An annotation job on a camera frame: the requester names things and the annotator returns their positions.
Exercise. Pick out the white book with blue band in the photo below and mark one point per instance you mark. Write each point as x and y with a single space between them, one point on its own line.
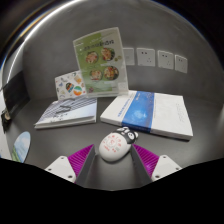
156 113

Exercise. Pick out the round landscape-print mouse pad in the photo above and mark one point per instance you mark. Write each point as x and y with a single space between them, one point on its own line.
21 146

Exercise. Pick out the white card with colourful stickers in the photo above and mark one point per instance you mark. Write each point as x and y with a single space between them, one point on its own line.
68 86

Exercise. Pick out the black flat panel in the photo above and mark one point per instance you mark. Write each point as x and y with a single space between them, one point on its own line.
15 93

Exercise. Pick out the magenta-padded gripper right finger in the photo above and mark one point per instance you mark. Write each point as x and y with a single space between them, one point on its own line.
165 168

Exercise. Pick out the grey striped cover book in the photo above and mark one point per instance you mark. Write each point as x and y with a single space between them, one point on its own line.
68 112

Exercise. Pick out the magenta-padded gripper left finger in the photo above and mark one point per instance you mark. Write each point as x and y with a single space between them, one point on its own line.
63 168

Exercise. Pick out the white panda-print computer mouse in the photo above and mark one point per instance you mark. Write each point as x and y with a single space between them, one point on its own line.
114 148

